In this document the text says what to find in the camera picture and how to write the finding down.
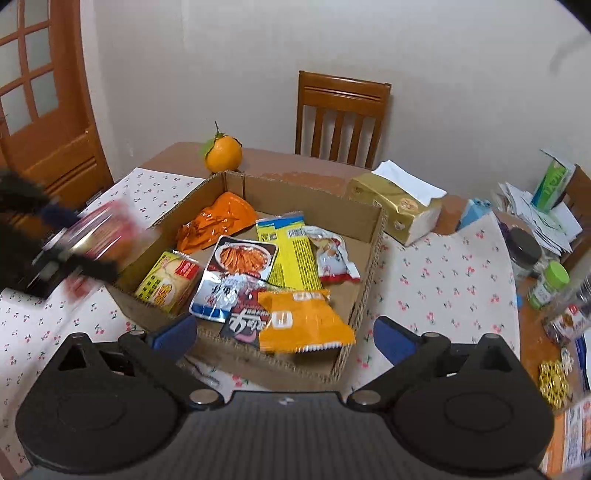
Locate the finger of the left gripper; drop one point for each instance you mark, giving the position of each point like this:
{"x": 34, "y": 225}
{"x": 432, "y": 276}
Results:
{"x": 58, "y": 217}
{"x": 101, "y": 270}

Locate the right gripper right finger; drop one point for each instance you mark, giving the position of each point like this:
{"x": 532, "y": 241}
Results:
{"x": 414, "y": 358}

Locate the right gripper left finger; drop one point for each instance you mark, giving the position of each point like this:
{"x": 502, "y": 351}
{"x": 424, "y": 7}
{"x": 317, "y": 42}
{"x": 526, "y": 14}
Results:
{"x": 156, "y": 355}

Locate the red clear pastry packet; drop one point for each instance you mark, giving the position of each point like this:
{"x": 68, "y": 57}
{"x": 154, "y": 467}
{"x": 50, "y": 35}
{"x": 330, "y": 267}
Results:
{"x": 111, "y": 232}

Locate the yellow orange snack packet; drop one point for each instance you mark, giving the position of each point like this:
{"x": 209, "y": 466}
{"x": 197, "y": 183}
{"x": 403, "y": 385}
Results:
{"x": 302, "y": 321}

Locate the yellow green cracker packet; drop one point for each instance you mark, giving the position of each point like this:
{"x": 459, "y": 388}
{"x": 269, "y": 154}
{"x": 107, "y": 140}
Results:
{"x": 169, "y": 282}

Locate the cherry print tablecloth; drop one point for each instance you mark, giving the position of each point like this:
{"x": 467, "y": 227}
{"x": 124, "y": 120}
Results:
{"x": 458, "y": 285}

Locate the wooden glass panel door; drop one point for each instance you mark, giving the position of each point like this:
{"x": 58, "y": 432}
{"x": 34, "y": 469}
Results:
{"x": 48, "y": 131}

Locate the black red packet in box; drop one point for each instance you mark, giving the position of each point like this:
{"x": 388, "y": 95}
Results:
{"x": 246, "y": 319}

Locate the white noodle picture packet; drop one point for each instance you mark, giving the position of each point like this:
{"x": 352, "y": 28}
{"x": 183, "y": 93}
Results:
{"x": 235, "y": 265}

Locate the white red small packet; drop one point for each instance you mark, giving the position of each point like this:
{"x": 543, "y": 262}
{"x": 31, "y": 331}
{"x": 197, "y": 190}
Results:
{"x": 332, "y": 257}

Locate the brown cardboard box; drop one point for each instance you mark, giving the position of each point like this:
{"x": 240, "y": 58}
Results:
{"x": 305, "y": 371}

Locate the crumpled orange snack bag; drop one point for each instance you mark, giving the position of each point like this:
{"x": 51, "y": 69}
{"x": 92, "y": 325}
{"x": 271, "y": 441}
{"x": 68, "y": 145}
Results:
{"x": 229, "y": 214}

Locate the long yellow blue packet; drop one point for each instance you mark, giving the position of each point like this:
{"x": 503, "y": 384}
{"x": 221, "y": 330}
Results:
{"x": 295, "y": 266}

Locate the gold woven coaster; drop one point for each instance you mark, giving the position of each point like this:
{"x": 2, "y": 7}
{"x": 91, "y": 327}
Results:
{"x": 553, "y": 384}

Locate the gold tissue pack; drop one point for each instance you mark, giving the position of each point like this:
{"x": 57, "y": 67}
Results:
{"x": 413, "y": 205}

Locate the dark lid glass jar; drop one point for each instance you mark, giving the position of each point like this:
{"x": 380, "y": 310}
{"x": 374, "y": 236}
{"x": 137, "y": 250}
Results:
{"x": 524, "y": 252}

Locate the light blue small box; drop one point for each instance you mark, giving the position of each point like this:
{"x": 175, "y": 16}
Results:
{"x": 474, "y": 210}

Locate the green lid jar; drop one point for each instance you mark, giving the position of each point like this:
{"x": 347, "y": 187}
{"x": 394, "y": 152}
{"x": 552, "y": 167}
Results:
{"x": 550, "y": 282}

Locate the orange fruit with leaf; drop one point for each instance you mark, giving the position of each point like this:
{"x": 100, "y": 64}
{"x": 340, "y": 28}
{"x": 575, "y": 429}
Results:
{"x": 221, "y": 153}

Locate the pile of white papers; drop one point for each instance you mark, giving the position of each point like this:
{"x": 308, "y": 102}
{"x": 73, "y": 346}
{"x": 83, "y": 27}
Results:
{"x": 555, "y": 231}

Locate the wooden chair right back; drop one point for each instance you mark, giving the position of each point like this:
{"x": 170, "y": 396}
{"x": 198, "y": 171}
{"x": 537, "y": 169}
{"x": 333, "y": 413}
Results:
{"x": 577, "y": 196}

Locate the wooden chair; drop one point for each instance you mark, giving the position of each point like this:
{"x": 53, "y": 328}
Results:
{"x": 577, "y": 196}
{"x": 347, "y": 99}

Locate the green white carton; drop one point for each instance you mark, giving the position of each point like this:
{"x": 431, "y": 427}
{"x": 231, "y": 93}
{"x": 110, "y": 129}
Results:
{"x": 553, "y": 183}

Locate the wooden chair at back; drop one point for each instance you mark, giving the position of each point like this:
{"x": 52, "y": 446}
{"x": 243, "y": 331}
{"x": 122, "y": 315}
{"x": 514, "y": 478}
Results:
{"x": 347, "y": 99}

